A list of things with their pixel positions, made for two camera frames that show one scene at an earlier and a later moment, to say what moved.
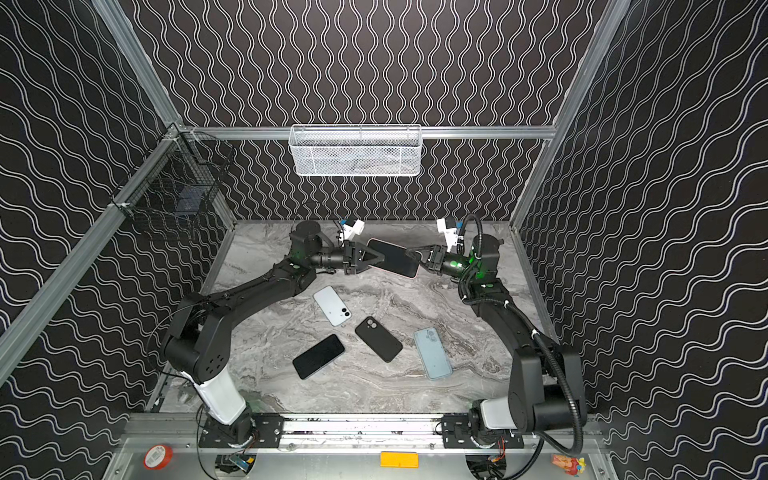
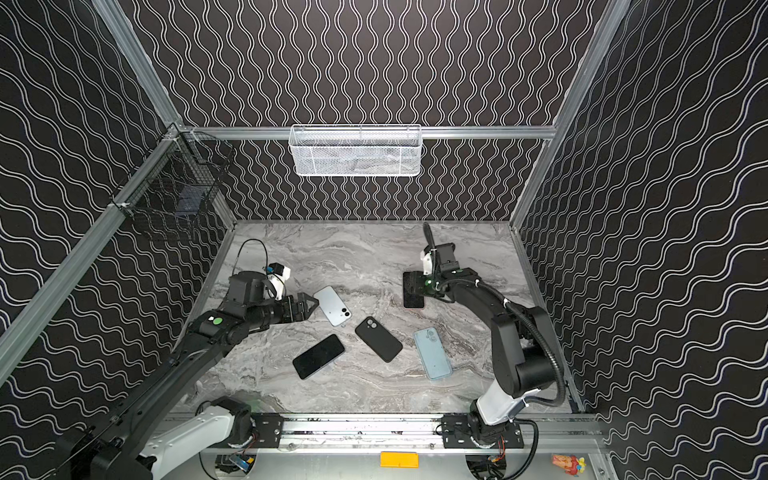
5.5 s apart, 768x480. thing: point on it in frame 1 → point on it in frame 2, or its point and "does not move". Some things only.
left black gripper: x=349 y=258 → x=293 y=308
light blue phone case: x=432 y=353 does not move
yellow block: x=390 y=459 does not move
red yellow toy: x=570 y=465 does not move
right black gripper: x=432 y=259 → x=442 y=257
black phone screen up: x=318 y=356 does not move
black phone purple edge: x=397 y=259 → x=413 y=289
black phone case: x=378 y=338 does not move
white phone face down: x=331 y=304 does not move
